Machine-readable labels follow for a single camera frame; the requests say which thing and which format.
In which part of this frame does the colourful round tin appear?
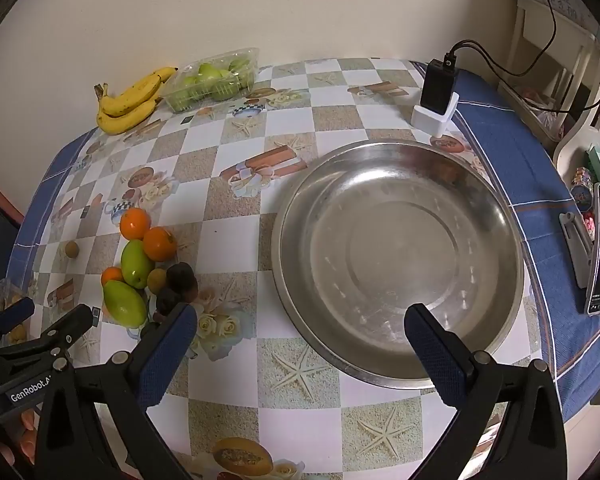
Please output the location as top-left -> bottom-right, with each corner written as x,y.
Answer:
571,166 -> 597,207

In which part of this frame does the large stainless steel bowl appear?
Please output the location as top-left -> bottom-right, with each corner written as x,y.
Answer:
271,140 -> 526,391

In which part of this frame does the checkered printed tablecloth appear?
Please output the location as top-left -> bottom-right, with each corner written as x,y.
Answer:
10,57 -> 546,480

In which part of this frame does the pile of packed green jujubes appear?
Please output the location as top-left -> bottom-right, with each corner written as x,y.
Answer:
172,57 -> 253,111

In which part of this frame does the clear bag of small fruits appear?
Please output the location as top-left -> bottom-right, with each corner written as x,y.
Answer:
0,280 -> 33,346

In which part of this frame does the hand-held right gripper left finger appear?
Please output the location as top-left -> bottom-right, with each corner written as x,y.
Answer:
35,302 -> 198,480

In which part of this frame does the grey phone stand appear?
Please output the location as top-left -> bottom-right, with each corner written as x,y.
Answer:
559,211 -> 595,289

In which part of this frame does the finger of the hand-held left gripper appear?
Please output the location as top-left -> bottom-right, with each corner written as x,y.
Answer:
0,297 -> 36,352
0,304 -> 95,368

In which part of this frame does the white chair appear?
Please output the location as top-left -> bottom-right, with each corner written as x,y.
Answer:
497,0 -> 600,161

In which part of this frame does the white plastic bag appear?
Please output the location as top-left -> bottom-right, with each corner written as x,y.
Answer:
517,85 -> 568,138

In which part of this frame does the person's left hand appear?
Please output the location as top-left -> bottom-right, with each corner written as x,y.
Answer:
0,407 -> 40,466

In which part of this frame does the clear plastic clamshell box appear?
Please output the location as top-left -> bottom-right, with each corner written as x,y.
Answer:
158,47 -> 260,113

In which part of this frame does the glossy green jujube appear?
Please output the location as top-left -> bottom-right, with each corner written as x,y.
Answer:
120,239 -> 156,290
102,280 -> 149,326

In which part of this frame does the yellow banana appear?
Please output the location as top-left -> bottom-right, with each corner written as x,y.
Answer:
96,99 -> 158,136
100,77 -> 163,117
101,66 -> 179,111

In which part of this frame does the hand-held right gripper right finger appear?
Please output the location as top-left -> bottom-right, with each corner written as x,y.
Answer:
404,304 -> 568,480

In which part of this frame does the black power adapter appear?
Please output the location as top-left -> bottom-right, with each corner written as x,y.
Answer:
420,58 -> 460,115

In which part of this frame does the blue woven tablecloth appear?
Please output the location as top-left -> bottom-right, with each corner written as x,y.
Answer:
12,60 -> 600,421

